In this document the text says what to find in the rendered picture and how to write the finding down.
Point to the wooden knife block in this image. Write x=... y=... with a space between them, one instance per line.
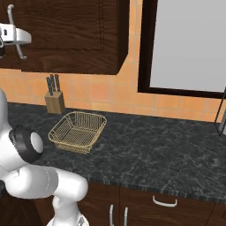
x=54 y=103

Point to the dark wood wall cabinet door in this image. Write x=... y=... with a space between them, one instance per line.
x=67 y=32

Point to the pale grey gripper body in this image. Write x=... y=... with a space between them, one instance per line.
x=22 y=36

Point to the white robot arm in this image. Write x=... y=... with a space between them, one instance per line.
x=26 y=179

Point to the dark wood wall cabinet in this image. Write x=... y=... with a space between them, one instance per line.
x=123 y=32

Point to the dark wood drawer front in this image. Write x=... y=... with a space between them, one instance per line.
x=188 y=210

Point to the dark wood base cabinet door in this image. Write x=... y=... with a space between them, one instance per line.
x=98 y=206

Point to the dark framed window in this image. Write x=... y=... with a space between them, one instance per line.
x=188 y=44

